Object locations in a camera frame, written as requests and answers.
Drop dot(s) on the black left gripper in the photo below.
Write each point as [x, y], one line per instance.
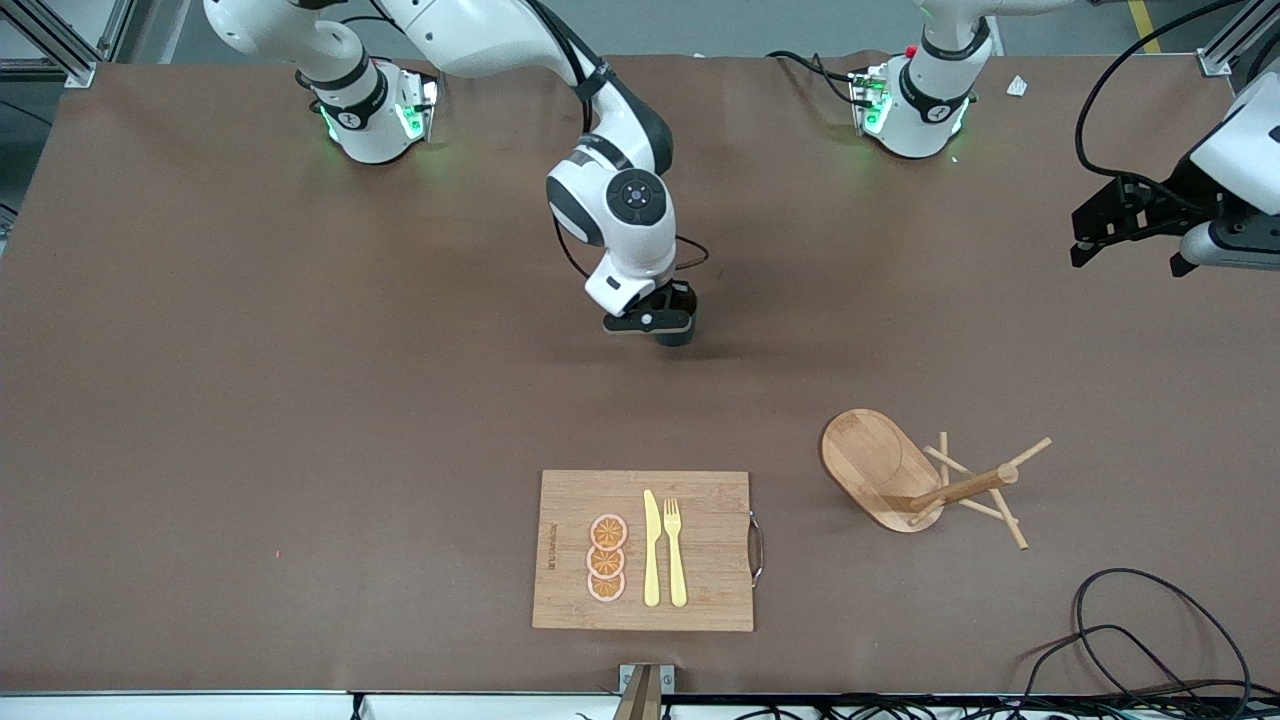
[1181, 189]

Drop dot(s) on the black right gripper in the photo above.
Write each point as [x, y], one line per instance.
[681, 300]

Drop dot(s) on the dark green mug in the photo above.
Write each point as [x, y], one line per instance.
[676, 341]

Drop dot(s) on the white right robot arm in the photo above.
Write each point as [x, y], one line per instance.
[610, 200]

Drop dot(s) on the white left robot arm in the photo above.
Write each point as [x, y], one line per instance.
[925, 110]

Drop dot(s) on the wooden cup rack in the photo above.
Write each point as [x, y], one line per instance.
[875, 465]

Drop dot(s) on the small white paper tag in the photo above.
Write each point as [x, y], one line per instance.
[1017, 86]

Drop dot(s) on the bamboo cutting board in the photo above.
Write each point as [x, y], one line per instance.
[710, 520]

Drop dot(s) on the toy orange slice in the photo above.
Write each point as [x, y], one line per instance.
[608, 531]
[606, 588]
[606, 562]

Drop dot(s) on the yellow plastic knife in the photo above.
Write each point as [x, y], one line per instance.
[652, 560]

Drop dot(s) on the yellow plastic fork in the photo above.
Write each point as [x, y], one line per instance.
[677, 570]

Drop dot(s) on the aluminium frame profile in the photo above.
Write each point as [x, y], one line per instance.
[1225, 55]
[80, 72]

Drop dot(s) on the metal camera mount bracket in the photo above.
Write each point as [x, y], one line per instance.
[640, 700]

